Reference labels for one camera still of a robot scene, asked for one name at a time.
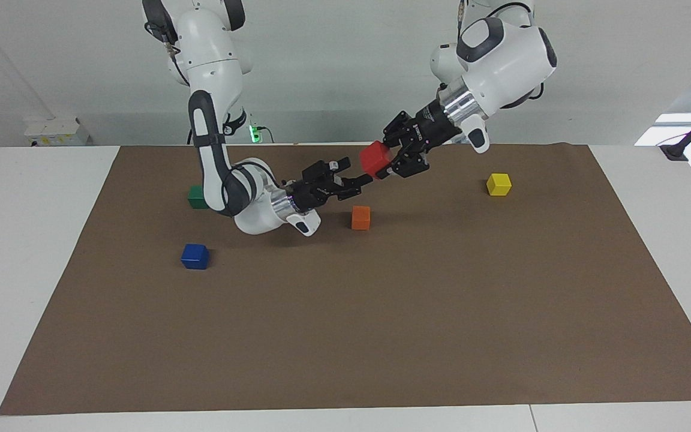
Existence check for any green lit power device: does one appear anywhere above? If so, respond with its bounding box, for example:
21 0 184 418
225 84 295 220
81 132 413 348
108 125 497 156
248 113 275 145

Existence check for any blue cube block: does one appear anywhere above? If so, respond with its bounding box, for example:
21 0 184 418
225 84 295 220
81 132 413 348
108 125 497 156
181 243 211 270

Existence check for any red cube block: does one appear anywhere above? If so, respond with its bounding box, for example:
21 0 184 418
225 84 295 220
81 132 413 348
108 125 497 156
359 141 395 179

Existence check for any brown paper table mat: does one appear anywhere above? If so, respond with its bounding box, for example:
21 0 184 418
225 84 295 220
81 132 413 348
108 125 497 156
0 143 691 416

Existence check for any yellow cube block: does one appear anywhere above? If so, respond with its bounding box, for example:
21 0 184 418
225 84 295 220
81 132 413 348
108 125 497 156
486 173 512 197

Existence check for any white wall box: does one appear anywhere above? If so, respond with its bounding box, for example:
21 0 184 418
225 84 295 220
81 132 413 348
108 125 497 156
24 116 91 147

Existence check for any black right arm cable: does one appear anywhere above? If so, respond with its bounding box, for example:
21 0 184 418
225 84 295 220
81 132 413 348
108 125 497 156
143 0 194 88

